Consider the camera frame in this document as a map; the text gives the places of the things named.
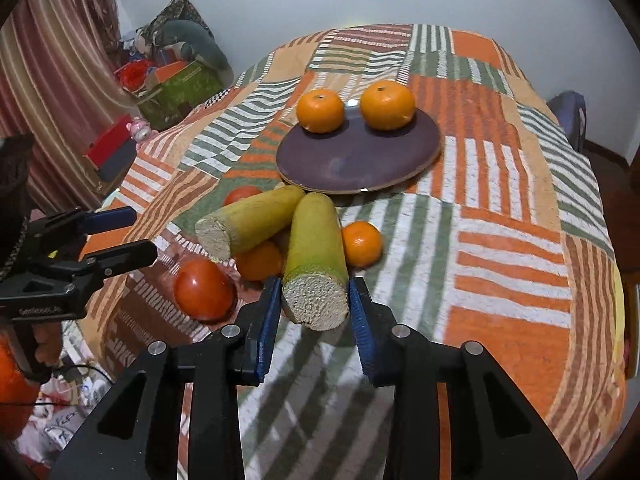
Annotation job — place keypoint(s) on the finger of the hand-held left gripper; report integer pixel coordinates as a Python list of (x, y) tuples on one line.
[(107, 218), (125, 255)]

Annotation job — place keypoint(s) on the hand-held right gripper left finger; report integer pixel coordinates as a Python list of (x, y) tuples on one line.
[(267, 321)]

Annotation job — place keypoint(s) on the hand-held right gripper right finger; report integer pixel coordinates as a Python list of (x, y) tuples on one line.
[(361, 325)]

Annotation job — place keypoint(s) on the yellow-green corn cob front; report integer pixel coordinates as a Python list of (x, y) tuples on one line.
[(312, 250)]

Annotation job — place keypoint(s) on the yellow-green corn cob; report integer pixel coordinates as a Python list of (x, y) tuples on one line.
[(250, 220), (312, 250)]

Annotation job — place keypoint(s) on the person's left hand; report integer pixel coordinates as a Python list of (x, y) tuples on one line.
[(49, 345)]

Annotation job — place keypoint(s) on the small orange mandarin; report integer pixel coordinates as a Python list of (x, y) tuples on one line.
[(361, 243), (257, 261)]

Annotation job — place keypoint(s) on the red and blue box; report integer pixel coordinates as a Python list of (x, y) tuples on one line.
[(110, 147)]

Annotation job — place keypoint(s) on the red tomato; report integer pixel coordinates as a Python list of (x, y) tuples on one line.
[(242, 194), (202, 290)]

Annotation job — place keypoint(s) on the pink toy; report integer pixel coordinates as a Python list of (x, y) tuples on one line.
[(140, 130)]

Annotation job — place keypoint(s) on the yellow-green corn cob left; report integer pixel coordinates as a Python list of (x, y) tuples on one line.
[(250, 220)]

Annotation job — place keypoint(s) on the white plastic bags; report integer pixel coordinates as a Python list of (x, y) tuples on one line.
[(60, 425)]

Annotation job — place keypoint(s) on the red plastic bag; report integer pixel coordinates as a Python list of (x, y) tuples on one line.
[(132, 74)]

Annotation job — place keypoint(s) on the green cardboard box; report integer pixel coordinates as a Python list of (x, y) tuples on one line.
[(180, 90)]

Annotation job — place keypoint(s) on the striped brown curtain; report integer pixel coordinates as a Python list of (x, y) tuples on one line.
[(50, 70)]

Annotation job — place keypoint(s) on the purple round plate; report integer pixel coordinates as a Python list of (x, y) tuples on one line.
[(350, 160)]

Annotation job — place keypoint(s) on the striped patchwork tablecloth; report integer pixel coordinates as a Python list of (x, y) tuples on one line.
[(500, 185)]

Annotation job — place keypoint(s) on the patterned dark cushion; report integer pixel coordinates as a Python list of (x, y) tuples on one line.
[(172, 12)]

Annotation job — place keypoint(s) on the large orange mandarin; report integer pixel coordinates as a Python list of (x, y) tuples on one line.
[(320, 110), (388, 105)]

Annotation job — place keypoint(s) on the blue chair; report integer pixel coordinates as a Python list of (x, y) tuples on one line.
[(570, 115)]

